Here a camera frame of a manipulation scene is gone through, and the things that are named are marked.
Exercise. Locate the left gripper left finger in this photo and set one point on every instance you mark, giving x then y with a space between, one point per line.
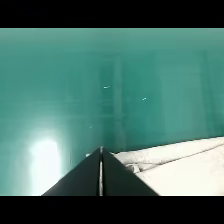
81 181

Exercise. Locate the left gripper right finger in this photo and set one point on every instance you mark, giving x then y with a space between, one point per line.
121 181

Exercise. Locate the white garment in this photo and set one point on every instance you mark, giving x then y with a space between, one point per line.
186 168

